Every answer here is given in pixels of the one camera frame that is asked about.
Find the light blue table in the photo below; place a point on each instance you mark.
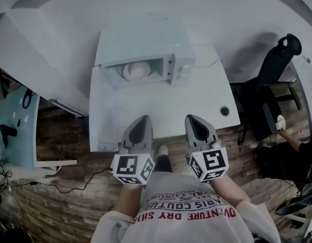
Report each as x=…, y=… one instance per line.
x=19, y=138

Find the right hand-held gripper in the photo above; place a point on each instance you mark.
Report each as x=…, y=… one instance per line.
x=211, y=163

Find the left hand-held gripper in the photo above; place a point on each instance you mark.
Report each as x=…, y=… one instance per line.
x=131, y=167

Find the person's right forearm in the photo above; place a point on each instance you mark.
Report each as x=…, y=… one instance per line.
x=226, y=191

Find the person's white shoe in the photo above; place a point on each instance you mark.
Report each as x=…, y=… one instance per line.
x=163, y=150

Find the person's black trouser leg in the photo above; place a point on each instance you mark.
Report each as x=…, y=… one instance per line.
x=162, y=164

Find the black office chair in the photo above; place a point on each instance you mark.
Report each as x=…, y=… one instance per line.
x=272, y=64

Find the white round plate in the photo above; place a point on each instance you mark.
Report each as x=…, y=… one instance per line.
x=125, y=73

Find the white table leg frame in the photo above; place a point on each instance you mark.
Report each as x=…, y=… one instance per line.
x=54, y=163

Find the white printed t-shirt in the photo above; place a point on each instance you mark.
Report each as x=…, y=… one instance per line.
x=183, y=228

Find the black and white machine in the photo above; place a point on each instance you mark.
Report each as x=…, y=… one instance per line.
x=297, y=206

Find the large white table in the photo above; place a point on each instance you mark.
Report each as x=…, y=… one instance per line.
x=32, y=59

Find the white round object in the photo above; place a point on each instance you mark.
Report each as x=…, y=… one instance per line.
x=281, y=122

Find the white microwave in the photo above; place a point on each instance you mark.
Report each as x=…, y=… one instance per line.
x=145, y=44

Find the black handheld tool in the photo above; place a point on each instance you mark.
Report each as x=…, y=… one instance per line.
x=7, y=133

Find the person's left forearm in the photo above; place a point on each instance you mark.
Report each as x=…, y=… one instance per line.
x=130, y=200

